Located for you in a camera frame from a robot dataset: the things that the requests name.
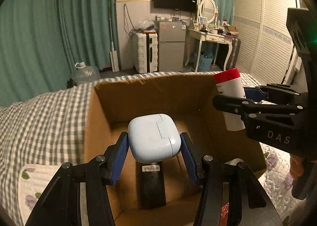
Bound black wall cables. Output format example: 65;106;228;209
123;3;137;36

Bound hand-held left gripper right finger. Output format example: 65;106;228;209
180;132;283;226

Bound dark striped suitcase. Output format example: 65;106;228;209
217;38;241;71

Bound clear plastic bag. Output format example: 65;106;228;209
137;20;155;32

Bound person's right hand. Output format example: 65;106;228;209
290;154;305;180

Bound wide green curtain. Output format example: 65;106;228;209
0;0;120;108

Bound small grey fridge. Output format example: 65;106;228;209
157;20;187;72

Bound white flat mop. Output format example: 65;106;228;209
108;1;121;72

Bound white dressing table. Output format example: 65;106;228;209
183;27;236;73

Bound oval white-framed mirror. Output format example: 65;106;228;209
199;0;217;25

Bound blue plastic basket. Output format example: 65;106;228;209
198;52;214;72

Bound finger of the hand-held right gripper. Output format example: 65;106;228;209
244;83;308;105
212;94;304;120

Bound white slatted wardrobe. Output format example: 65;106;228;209
233;0;302;86

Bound light blue rounded case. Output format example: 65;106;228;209
127;114;182;164

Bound cardboard box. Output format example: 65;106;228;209
85;71;267;226

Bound grey checked blanket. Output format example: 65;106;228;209
0;71;255;226

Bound clear water jug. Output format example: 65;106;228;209
70;62;101;87

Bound white bottle with red cap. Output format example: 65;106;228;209
213;67;247;131

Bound clutter of cosmetics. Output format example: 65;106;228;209
190;16;240;37

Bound white ribbed suitcase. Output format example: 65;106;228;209
132;32;159;73

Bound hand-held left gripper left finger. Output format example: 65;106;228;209
25;131;129;226

